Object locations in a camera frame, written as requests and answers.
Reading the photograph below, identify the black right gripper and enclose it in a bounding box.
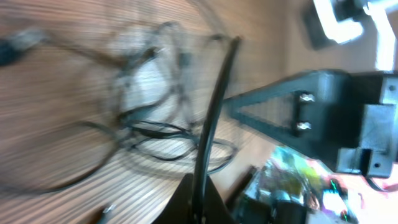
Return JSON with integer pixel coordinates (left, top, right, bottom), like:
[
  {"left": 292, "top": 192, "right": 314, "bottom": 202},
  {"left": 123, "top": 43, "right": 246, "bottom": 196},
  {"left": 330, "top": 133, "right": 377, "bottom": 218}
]
[{"left": 224, "top": 70, "right": 397, "bottom": 178}]

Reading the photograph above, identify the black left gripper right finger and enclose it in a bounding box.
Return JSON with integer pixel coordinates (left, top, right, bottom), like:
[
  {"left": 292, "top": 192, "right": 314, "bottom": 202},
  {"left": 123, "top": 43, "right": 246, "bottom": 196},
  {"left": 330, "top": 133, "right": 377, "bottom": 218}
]
[{"left": 203, "top": 177, "right": 236, "bottom": 224}]

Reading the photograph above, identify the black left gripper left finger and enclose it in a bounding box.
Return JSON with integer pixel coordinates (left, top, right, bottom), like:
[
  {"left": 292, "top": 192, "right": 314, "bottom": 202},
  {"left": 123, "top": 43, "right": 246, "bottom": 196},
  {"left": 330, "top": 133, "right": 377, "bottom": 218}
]
[{"left": 152, "top": 174, "right": 193, "bottom": 224}]

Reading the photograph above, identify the thick black USB cable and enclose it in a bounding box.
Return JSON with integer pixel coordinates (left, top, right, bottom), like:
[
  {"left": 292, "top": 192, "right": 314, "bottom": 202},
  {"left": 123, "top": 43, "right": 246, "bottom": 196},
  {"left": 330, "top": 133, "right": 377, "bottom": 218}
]
[{"left": 191, "top": 35, "right": 242, "bottom": 224}]

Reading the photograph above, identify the black cable bundle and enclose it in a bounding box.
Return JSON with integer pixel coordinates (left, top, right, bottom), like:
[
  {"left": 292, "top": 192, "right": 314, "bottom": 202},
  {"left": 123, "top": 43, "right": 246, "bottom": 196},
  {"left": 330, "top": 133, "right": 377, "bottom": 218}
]
[{"left": 0, "top": 21, "right": 240, "bottom": 194}]

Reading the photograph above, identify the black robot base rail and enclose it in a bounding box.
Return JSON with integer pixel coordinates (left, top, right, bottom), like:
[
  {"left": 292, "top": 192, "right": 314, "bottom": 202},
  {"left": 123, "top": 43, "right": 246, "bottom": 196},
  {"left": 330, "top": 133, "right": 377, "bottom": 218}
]
[{"left": 226, "top": 146, "right": 398, "bottom": 224}]

